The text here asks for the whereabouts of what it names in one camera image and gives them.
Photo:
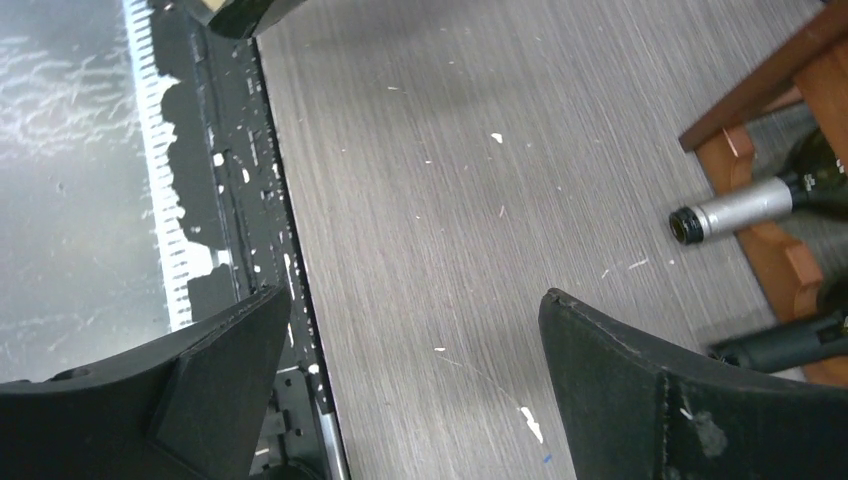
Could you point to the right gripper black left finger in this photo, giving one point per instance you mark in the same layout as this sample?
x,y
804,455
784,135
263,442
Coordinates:
x,y
188,405

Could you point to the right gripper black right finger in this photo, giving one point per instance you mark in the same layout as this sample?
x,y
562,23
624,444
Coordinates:
x,y
635,406

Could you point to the dark wine bottle front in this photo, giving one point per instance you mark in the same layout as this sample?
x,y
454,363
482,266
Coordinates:
x,y
799,342

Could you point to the dark wine bottle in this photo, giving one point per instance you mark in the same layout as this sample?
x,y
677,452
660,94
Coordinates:
x,y
799,342
239,19

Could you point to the brown bottle gold cap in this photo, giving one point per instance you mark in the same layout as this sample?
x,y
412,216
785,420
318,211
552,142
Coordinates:
x,y
813,179

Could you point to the brown wooden wine rack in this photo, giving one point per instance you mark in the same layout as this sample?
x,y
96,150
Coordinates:
x,y
810,68

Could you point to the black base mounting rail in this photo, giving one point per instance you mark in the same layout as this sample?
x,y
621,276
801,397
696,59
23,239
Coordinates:
x,y
224,219

